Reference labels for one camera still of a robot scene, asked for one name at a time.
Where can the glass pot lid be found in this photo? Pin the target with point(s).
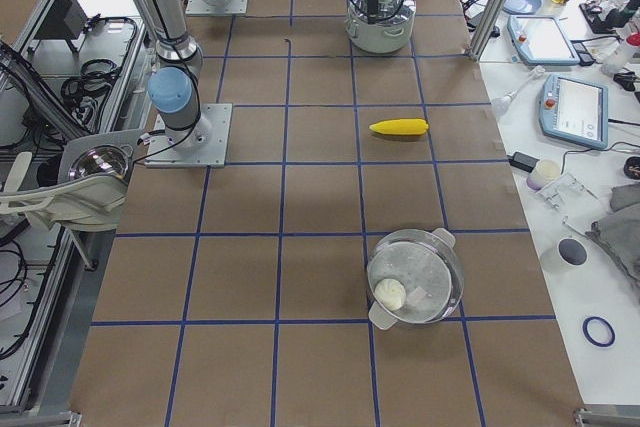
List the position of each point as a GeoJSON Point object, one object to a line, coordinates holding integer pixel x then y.
{"type": "Point", "coordinates": [391, 12]}

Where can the white steel cooking pot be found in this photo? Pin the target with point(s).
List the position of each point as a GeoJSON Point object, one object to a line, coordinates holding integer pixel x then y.
{"type": "Point", "coordinates": [391, 31]}

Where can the yellow toy corn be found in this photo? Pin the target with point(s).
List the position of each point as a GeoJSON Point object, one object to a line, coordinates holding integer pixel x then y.
{"type": "Point", "coordinates": [400, 127]}

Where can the glass-lidded pot with bun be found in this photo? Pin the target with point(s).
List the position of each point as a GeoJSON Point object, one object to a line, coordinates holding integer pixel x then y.
{"type": "Point", "coordinates": [428, 268]}

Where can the blue plate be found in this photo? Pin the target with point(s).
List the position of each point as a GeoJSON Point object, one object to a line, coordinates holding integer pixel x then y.
{"type": "Point", "coordinates": [521, 7]}

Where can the far teach pendant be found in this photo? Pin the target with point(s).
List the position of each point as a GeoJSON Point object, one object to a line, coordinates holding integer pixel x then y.
{"type": "Point", "coordinates": [540, 40]}

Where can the teach pendant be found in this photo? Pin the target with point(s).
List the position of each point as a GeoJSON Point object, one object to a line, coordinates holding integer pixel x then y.
{"type": "Point", "coordinates": [540, 40]}
{"type": "Point", "coordinates": [574, 111]}

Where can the black power adapter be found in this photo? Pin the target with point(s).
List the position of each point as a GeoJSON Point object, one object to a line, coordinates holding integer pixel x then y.
{"type": "Point", "coordinates": [522, 162]}

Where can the near teach pendant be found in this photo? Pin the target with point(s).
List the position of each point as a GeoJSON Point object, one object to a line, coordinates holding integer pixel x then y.
{"type": "Point", "coordinates": [574, 111]}

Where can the white lavender jar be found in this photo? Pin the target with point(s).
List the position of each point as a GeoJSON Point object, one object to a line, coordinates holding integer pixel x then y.
{"type": "Point", "coordinates": [544, 172]}

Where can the clear plastic holder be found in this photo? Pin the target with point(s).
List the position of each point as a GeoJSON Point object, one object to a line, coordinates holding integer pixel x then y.
{"type": "Point", "coordinates": [561, 191]}

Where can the steel bowl on tray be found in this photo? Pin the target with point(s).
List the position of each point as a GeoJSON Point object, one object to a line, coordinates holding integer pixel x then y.
{"type": "Point", "coordinates": [107, 159]}

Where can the white steamed bun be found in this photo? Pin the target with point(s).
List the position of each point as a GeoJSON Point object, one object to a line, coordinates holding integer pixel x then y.
{"type": "Point", "coordinates": [390, 293]}

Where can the white cup dark inside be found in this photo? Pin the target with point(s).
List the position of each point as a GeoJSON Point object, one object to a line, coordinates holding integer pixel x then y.
{"type": "Point", "coordinates": [566, 254]}

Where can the white plastic dish rack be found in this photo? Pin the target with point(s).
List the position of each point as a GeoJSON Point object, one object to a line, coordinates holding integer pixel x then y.
{"type": "Point", "coordinates": [90, 204]}

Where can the grey cloth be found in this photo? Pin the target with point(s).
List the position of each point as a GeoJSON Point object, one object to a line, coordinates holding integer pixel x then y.
{"type": "Point", "coordinates": [617, 233]}

